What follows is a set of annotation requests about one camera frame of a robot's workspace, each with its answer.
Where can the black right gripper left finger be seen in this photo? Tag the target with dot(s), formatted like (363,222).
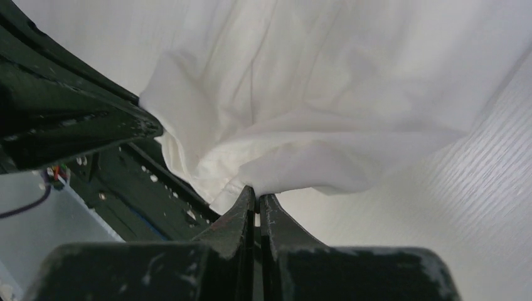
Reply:
(215,265)

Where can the white t shirt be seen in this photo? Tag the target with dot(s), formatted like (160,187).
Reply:
(286,95)

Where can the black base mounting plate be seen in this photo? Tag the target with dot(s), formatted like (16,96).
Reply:
(131,189)

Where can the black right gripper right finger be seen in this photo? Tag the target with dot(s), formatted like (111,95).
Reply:
(297,266)

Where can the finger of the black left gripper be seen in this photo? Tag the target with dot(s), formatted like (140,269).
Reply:
(55,107)

